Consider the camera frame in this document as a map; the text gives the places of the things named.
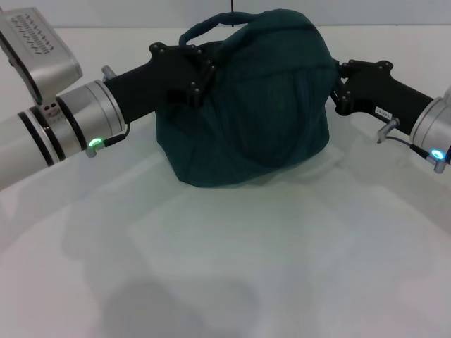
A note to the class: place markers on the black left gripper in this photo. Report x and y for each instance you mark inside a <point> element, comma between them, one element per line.
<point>155,84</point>

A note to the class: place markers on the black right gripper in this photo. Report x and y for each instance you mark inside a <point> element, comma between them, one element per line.
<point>384,95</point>

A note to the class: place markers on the dark teal insulated bag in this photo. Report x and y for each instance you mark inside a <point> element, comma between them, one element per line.
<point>253,123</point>

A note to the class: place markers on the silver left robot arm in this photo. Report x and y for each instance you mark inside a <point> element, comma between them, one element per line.
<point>53,134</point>

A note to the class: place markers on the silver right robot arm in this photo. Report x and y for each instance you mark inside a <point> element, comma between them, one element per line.
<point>435,126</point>

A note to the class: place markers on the left gripper silver stub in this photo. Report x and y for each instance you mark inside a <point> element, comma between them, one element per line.
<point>108,73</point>

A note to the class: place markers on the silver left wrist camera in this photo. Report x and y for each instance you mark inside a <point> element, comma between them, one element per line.
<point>38,49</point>

